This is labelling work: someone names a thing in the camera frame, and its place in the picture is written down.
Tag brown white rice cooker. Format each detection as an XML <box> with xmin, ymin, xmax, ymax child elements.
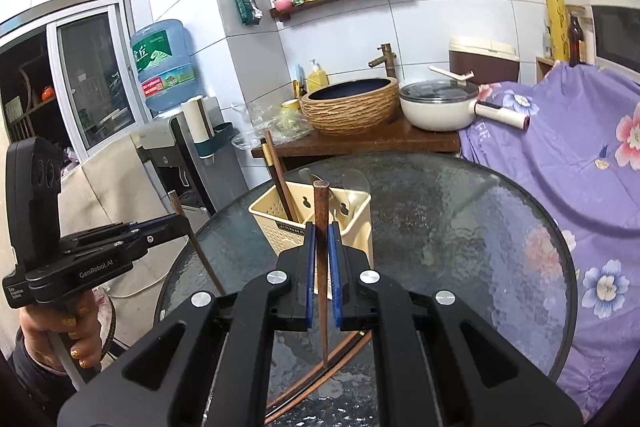
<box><xmin>448</xmin><ymin>36</ymin><xmax>521</xmax><ymax>86</ymax></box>

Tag yellow soap pump bottle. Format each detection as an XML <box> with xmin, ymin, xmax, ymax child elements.
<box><xmin>306</xmin><ymin>59</ymin><xmax>330</xmax><ymax>94</ymax></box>

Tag white rice paddle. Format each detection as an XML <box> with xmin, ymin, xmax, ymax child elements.
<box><xmin>428</xmin><ymin>65</ymin><xmax>476</xmax><ymax>82</ymax></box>

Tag brass faucet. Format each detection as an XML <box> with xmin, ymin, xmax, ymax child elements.
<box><xmin>368</xmin><ymin>43</ymin><xmax>398</xmax><ymax>80</ymax></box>

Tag person's left hand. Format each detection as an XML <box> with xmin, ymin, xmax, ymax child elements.
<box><xmin>20</xmin><ymin>289</ymin><xmax>113</xmax><ymax>370</ymax></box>

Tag beige plastic utensil holder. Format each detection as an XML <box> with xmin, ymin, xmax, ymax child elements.
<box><xmin>248</xmin><ymin>167</ymin><xmax>374</xmax><ymax>260</ymax></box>

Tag aluminium sliding window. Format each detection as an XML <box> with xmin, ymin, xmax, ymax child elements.
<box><xmin>0</xmin><ymin>0</ymin><xmax>143</xmax><ymax>158</ymax></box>

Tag grey water dispenser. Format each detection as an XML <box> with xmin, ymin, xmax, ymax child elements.
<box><xmin>131</xmin><ymin>112</ymin><xmax>251</xmax><ymax>218</ymax></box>

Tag blue water jug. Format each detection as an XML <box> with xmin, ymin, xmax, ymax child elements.
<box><xmin>130</xmin><ymin>19</ymin><xmax>197</xmax><ymax>112</ymax></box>

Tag teal plastic holder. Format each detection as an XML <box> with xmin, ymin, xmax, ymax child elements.
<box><xmin>197</xmin><ymin>122</ymin><xmax>236</xmax><ymax>158</ymax></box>

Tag green tea packet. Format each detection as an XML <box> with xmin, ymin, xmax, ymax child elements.
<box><xmin>232</xmin><ymin>0</ymin><xmax>263</xmax><ymax>26</ymax></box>

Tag dark wooden rack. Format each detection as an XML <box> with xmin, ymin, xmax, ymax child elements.
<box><xmin>0</xmin><ymin>52</ymin><xmax>61</xmax><ymax>142</ymax></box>

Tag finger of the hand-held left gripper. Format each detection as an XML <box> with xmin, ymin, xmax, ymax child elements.
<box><xmin>66</xmin><ymin>226</ymin><xmax>192</xmax><ymax>262</ymax></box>
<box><xmin>61</xmin><ymin>213</ymin><xmax>191</xmax><ymax>254</ymax></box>

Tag clear plastic bags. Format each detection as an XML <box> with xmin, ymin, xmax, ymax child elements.
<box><xmin>231</xmin><ymin>99</ymin><xmax>313</xmax><ymax>150</ymax></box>

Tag purple floral sheet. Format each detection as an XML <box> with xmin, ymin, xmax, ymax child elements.
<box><xmin>457</xmin><ymin>62</ymin><xmax>640</xmax><ymax>423</ymax></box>

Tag white pan with lid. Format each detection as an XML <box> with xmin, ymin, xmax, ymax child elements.
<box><xmin>398</xmin><ymin>78</ymin><xmax>483</xmax><ymax>132</ymax></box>

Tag white paper cup stack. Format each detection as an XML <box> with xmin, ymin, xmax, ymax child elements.
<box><xmin>181</xmin><ymin>96</ymin><xmax>213</xmax><ymax>148</ymax></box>

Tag yellow wrapped roll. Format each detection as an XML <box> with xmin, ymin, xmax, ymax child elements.
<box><xmin>541</xmin><ymin>0</ymin><xmax>571</xmax><ymax>62</ymax></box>

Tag beige cloth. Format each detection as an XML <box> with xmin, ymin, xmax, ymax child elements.
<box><xmin>55</xmin><ymin>142</ymin><xmax>201</xmax><ymax>308</ymax></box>

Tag brown wooden chopstick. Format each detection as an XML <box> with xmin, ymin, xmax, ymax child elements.
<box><xmin>167</xmin><ymin>190</ymin><xmax>227</xmax><ymax>297</ymax></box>
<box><xmin>264</xmin><ymin>367</ymin><xmax>353</xmax><ymax>427</ymax></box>
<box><xmin>262</xmin><ymin>130</ymin><xmax>300</xmax><ymax>224</ymax></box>
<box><xmin>312</xmin><ymin>179</ymin><xmax>331</xmax><ymax>368</ymax></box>
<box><xmin>267</xmin><ymin>334</ymin><xmax>373</xmax><ymax>410</ymax></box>

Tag white microwave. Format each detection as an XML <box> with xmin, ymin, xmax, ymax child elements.
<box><xmin>586</xmin><ymin>0</ymin><xmax>640</xmax><ymax>75</ymax></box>

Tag brown glass bottle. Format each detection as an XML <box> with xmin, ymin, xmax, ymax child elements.
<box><xmin>567</xmin><ymin>14</ymin><xmax>586</xmax><ymax>68</ymax></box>

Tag woven pattern basin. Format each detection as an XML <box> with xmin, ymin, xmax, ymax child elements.
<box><xmin>299</xmin><ymin>77</ymin><xmax>401</xmax><ymax>136</ymax></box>

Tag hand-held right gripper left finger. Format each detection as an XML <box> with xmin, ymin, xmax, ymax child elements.
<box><xmin>56</xmin><ymin>223</ymin><xmax>318</xmax><ymax>427</ymax></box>

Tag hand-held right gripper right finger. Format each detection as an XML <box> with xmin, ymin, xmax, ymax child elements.
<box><xmin>327</xmin><ymin>223</ymin><xmax>583</xmax><ymax>427</ymax></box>

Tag wooden sink counter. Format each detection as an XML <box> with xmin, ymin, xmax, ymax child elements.
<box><xmin>251</xmin><ymin>127</ymin><xmax>462</xmax><ymax>175</ymax></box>

